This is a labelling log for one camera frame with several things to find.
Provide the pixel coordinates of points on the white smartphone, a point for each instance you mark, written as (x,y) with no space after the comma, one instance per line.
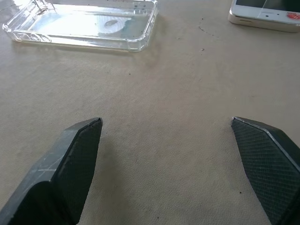
(264,14)

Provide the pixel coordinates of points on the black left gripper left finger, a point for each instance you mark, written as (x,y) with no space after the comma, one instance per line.
(70,168)

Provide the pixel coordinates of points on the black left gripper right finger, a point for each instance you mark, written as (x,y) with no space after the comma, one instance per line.
(269,164)

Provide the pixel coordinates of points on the clear plastic phone case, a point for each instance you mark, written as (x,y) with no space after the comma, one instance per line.
(89,25)

